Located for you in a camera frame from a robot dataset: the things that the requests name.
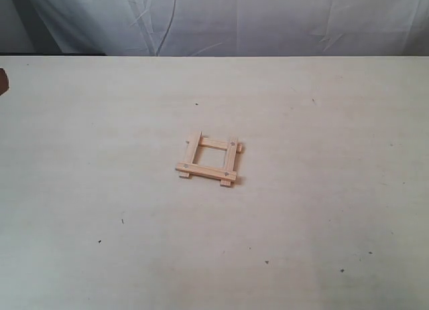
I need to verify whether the plain wooden stick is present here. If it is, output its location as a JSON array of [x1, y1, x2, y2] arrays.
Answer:
[[198, 137, 243, 153], [178, 131, 202, 169]]

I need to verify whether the wooden stick with holes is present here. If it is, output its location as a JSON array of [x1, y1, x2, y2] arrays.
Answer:
[[220, 137, 239, 187], [176, 162, 237, 182]]

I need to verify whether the white backdrop cloth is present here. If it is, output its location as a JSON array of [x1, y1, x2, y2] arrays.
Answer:
[[1, 0, 428, 56]]

